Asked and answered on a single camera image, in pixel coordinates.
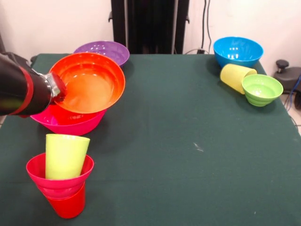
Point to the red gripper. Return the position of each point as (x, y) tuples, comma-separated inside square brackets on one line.
[(60, 87)]

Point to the large orange bowl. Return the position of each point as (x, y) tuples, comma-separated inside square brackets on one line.
[(94, 89)]

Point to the large magenta bowl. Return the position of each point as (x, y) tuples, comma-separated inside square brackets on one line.
[(68, 130)]

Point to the lime green cup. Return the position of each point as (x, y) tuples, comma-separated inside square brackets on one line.
[(64, 157)]

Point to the small crimson pink bowl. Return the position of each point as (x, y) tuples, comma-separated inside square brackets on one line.
[(61, 186)]

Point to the red cup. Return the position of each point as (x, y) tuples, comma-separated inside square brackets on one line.
[(68, 208)]

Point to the yellow cup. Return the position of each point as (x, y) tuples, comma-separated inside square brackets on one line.
[(232, 76)]

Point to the blue bowl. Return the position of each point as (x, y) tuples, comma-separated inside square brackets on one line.
[(237, 51)]

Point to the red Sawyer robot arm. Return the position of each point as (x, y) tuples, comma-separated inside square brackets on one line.
[(21, 89)]

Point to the purple bowl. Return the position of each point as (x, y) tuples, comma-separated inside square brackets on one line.
[(117, 51)]

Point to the black equipment box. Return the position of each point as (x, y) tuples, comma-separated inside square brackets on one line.
[(2, 44)]

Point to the black robot column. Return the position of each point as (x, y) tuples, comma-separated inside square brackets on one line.
[(150, 23)]

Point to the dark green tablecloth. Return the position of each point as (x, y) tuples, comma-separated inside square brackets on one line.
[(152, 164)]

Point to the small green bowl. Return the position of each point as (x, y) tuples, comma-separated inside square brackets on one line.
[(262, 91)]

